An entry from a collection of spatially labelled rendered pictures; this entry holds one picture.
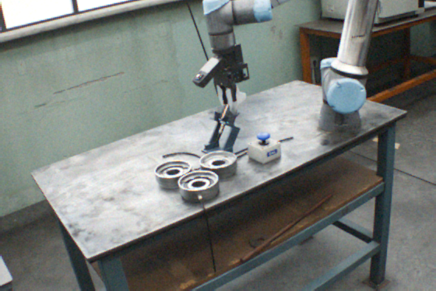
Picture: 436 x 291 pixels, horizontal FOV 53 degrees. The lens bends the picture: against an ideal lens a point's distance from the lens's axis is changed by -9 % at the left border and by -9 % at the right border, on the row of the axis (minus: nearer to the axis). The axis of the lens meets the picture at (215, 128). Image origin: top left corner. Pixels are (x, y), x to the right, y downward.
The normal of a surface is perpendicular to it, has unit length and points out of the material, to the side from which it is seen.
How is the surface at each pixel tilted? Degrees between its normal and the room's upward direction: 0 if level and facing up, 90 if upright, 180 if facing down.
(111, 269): 90
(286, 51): 90
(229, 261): 0
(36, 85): 90
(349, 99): 97
